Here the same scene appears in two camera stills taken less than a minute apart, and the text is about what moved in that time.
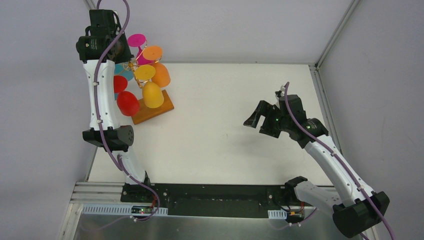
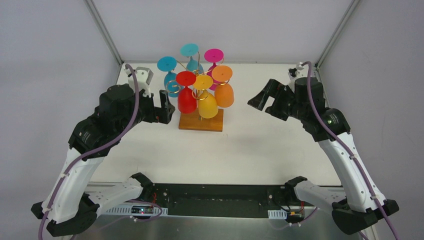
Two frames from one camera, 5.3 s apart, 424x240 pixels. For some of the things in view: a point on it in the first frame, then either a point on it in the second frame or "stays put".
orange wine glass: (162, 78) to (224, 92)
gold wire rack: (127, 66) to (173, 86)
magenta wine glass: (138, 40) to (213, 55)
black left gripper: (118, 48) to (158, 110)
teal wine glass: (124, 70) to (190, 49)
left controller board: (141, 209) stays put
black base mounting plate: (211, 200) stays put
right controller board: (294, 217) stays put
